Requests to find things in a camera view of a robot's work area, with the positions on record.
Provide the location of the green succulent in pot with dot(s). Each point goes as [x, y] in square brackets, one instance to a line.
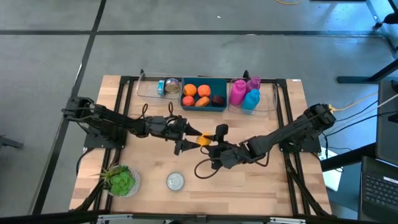
[122, 183]

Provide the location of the purple squeeze bottle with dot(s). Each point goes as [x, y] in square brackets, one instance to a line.
[253, 83]

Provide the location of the gold-lid tin can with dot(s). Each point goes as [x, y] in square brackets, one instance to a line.
[172, 85]

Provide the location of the round orange toy fruit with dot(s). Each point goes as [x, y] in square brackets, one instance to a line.
[189, 90]

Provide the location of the blue squeeze bottle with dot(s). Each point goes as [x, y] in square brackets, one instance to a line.
[250, 101]

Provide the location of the dark purple toy plum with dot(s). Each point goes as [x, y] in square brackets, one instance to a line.
[218, 100]

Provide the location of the blue-label tin can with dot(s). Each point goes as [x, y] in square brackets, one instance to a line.
[175, 181]

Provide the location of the red-orange toy tomato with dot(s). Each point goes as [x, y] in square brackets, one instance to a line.
[188, 100]

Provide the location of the teal plastic bin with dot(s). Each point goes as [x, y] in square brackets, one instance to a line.
[219, 85]

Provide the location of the black rig crossbar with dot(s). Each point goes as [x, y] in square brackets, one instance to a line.
[46, 217]

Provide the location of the silver-lid tin can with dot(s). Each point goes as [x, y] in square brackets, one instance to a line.
[161, 87]

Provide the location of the clear plastic bin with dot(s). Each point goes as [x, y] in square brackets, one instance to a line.
[146, 90]
[270, 102]

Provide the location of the dark monitor panel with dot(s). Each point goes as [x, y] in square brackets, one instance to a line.
[388, 124]

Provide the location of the white box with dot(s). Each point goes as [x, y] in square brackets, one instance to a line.
[331, 180]

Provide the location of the grey chair leg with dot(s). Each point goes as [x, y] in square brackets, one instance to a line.
[9, 143]

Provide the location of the black keyboard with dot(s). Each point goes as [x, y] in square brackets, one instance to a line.
[379, 193]

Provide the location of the pink squeeze bottle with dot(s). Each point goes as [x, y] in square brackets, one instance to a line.
[237, 92]

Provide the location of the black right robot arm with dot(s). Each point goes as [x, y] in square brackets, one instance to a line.
[289, 132]

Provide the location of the squat orange toy pepper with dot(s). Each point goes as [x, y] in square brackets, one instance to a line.
[204, 91]

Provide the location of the black chair base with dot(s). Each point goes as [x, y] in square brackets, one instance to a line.
[390, 19]

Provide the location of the yellow toy lemon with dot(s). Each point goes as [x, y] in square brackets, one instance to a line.
[203, 140]

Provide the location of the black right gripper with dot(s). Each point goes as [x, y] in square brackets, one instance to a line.
[233, 155]

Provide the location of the orange toy carrot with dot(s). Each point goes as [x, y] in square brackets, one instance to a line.
[202, 101]

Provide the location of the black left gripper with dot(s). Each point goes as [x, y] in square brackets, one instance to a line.
[161, 127]

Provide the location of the black desk foot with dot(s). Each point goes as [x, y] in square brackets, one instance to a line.
[348, 158]
[373, 74]

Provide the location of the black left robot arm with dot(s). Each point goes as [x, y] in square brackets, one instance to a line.
[105, 119]

